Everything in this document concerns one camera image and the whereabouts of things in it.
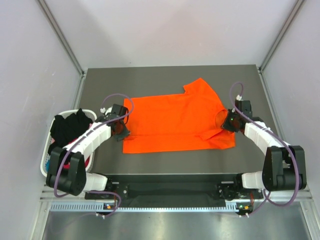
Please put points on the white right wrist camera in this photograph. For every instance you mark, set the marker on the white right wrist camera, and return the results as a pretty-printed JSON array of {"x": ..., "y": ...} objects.
[{"x": 239, "y": 98}]

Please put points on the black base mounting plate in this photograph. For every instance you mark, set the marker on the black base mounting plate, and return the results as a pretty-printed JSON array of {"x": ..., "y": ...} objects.
[{"x": 214, "y": 185}]

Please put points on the black garment in basket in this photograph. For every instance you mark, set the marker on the black garment in basket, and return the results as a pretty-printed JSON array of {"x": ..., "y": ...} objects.
[{"x": 65, "y": 130}]

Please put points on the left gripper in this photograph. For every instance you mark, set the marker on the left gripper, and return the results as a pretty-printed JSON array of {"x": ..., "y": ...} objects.
[{"x": 125, "y": 133}]

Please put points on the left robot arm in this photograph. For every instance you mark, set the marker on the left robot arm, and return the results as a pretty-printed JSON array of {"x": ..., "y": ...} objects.
[{"x": 67, "y": 170}]

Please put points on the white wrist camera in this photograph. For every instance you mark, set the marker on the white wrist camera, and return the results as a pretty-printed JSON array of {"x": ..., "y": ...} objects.
[
  {"x": 239, "y": 98},
  {"x": 105, "y": 110}
]

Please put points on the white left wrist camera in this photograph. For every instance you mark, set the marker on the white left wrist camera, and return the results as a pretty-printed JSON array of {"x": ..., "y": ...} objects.
[{"x": 105, "y": 110}]

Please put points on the blue garment in basket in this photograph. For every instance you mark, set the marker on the blue garment in basket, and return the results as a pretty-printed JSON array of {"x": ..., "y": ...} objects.
[{"x": 47, "y": 164}]

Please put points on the orange t-shirt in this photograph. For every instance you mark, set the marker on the orange t-shirt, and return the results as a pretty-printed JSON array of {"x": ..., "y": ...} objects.
[{"x": 178, "y": 122}]

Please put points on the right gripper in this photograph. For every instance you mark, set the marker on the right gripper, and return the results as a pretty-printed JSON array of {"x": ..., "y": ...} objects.
[{"x": 225, "y": 125}]

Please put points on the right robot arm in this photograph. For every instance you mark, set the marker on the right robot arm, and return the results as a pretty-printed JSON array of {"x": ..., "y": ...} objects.
[{"x": 284, "y": 165}]

